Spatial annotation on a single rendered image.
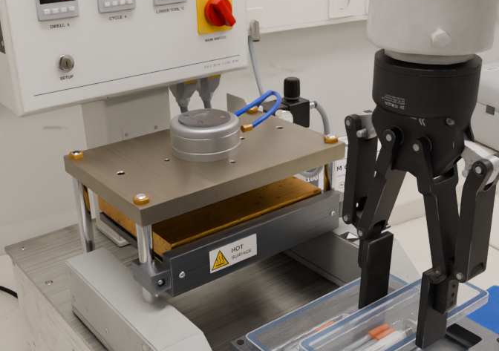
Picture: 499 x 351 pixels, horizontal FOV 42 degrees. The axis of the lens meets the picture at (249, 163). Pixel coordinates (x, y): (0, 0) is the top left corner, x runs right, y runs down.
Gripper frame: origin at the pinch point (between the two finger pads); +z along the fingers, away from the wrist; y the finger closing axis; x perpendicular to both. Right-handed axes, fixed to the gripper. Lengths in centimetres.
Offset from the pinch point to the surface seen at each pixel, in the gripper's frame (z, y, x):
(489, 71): 11, -58, 102
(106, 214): 4.6, -36.4, -9.6
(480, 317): 32, -17, 42
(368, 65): 9, -75, 78
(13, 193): 23, -88, -5
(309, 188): 1.3, -21.6, 9.3
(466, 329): 7.2, 1.3, 8.5
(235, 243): 2.6, -18.9, -3.6
